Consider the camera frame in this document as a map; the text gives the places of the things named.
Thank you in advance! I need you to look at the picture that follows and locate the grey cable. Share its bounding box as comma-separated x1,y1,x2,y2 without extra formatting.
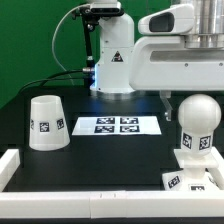
51,3,88,86

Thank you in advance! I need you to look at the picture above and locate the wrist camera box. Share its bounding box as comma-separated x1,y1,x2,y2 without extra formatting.
138,4,194,35

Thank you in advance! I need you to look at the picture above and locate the white lamp shade cone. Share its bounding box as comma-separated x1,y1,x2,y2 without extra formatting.
29,95,70,151

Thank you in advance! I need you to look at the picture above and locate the white marker sheet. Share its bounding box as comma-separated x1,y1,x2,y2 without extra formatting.
72,116,161,136

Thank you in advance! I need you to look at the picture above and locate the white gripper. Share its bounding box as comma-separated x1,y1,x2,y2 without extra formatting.
129,36,224,121

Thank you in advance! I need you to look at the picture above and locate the white left fence bar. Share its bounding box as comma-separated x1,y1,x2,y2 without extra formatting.
0,149,20,192

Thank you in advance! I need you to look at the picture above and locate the black camera on stand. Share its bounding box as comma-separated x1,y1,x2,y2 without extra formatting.
72,0,124,75

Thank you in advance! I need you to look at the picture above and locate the white right fence bar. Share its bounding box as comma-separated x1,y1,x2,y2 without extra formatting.
209,147,224,190

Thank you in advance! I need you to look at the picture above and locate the white fence bar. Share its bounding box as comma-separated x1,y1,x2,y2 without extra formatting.
0,191,224,219
0,149,20,192
209,147,224,190

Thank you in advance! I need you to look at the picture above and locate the white lamp base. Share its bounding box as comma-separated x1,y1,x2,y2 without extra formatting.
162,149,221,191

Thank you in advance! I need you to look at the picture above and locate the white front fence bar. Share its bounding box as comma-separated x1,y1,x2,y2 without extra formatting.
0,191,224,219

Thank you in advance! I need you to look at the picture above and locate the white lamp bulb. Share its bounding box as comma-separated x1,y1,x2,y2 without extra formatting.
178,94,222,158

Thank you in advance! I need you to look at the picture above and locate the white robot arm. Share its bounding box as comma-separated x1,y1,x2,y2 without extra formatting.
88,0,224,104

